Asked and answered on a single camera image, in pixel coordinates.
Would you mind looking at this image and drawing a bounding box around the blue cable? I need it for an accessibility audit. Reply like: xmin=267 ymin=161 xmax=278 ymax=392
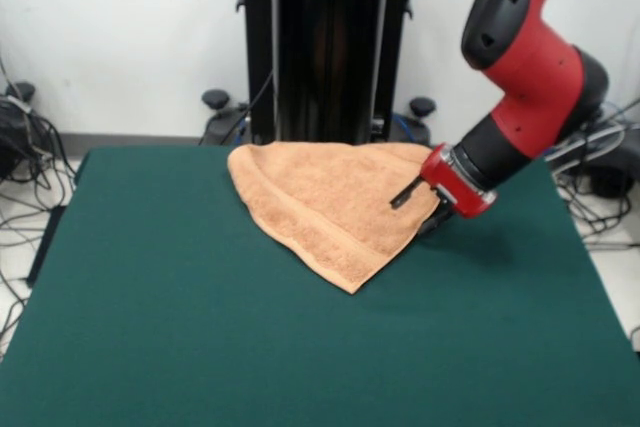
xmin=389 ymin=114 xmax=419 ymax=147
xmin=597 ymin=99 xmax=631 ymax=123

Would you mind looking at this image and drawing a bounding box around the tan terry towel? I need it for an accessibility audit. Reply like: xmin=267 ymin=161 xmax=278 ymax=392
xmin=227 ymin=140 xmax=444 ymax=295

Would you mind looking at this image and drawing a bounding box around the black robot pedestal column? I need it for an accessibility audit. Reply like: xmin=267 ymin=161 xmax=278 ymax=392
xmin=233 ymin=0 xmax=451 ymax=148

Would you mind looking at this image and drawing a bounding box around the black caster base with cables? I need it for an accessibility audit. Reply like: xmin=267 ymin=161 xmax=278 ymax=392
xmin=544 ymin=101 xmax=640 ymax=199
xmin=0 ymin=81 xmax=40 ymax=181

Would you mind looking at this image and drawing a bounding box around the dark green tablecloth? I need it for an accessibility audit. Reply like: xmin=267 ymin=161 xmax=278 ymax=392
xmin=0 ymin=146 xmax=640 ymax=427

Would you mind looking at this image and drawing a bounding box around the black cable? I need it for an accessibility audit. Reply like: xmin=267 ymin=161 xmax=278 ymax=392
xmin=219 ymin=69 xmax=276 ymax=146

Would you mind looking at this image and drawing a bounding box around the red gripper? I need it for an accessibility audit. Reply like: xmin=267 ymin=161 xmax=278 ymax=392
xmin=389 ymin=142 xmax=499 ymax=237

